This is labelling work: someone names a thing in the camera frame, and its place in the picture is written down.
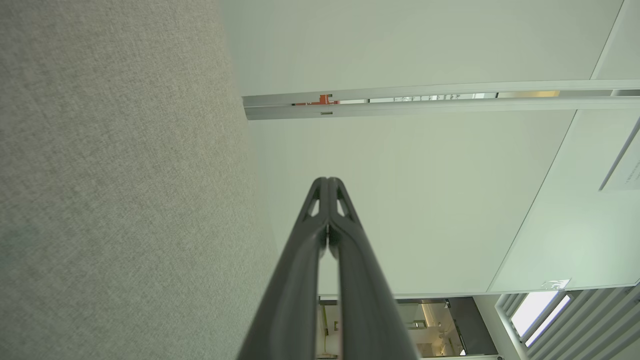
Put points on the small red object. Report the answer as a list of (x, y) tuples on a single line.
[(324, 100)]

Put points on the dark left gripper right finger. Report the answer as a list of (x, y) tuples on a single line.
[(367, 300)]

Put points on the white wall sign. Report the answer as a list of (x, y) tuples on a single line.
[(627, 167)]

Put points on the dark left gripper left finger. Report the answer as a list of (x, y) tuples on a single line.
[(295, 290)]

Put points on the grey slatted window blind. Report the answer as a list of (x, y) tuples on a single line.
[(595, 330)]

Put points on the small white wall sticker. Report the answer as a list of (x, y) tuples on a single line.
[(556, 284)]

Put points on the grey fabric sofa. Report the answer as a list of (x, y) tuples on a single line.
[(115, 190)]

